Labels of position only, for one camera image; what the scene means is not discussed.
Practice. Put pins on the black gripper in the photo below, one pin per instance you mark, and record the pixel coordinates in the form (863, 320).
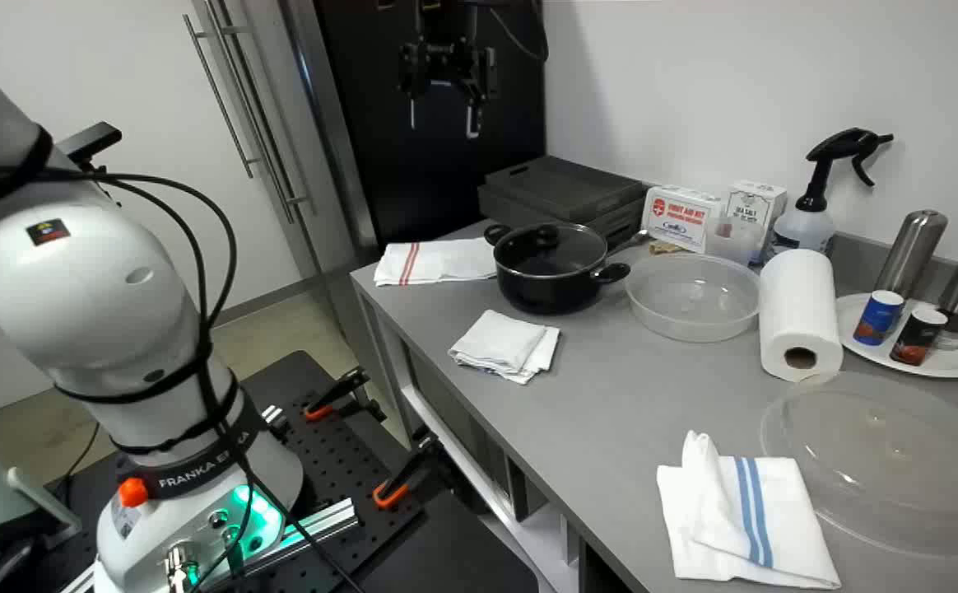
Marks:
(446, 66)

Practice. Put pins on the aluminium rail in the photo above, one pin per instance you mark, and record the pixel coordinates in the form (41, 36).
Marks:
(317, 521)

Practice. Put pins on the brown spice jar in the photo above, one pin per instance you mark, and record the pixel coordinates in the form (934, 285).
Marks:
(916, 337)

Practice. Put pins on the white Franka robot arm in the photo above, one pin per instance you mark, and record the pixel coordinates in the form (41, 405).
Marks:
(82, 285)

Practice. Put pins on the large clear plastic lid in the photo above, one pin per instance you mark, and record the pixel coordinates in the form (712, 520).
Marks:
(894, 472)

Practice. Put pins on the spray bottle black trigger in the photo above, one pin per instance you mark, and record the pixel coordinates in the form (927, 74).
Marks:
(806, 230)

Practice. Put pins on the clear plastic bowl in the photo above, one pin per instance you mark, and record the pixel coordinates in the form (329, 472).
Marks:
(691, 300)

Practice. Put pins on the glass pot lid black knob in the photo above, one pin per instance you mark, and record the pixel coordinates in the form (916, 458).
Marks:
(550, 256)

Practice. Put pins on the black cooking pot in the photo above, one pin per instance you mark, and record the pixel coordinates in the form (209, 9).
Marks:
(545, 291)

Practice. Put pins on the white cardboard box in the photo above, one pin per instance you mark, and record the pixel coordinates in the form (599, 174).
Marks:
(751, 220)

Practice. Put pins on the blue spice jar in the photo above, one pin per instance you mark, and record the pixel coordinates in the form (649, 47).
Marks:
(878, 318)

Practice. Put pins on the tall black cabinet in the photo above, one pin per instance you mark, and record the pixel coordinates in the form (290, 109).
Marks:
(379, 134)

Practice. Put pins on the black breadboard table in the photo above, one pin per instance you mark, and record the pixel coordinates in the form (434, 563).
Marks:
(334, 461)

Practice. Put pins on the red and white box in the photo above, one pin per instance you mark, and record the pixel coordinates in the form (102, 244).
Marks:
(680, 220)

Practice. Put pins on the white paper towel roll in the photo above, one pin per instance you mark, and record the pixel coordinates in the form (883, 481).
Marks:
(797, 308)

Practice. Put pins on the white towel blue stripes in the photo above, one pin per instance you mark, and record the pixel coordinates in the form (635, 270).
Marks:
(719, 528)

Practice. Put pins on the white towel red stripes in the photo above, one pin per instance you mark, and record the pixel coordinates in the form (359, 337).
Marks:
(446, 265)

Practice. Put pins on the plain white folded cloth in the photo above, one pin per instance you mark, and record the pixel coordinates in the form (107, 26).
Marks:
(499, 345)

